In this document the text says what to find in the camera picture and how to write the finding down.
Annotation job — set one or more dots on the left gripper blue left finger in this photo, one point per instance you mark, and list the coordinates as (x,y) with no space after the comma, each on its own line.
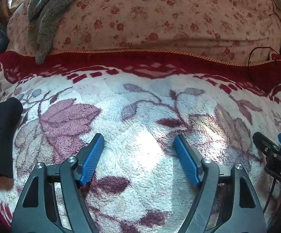
(88,158)

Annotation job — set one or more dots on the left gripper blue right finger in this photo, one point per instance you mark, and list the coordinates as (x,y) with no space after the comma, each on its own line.
(190,160)

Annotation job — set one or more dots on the black knit pants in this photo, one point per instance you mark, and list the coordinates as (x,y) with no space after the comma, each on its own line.
(10,113)

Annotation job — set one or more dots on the red white floral blanket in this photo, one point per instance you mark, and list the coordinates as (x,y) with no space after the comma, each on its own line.
(139,101)

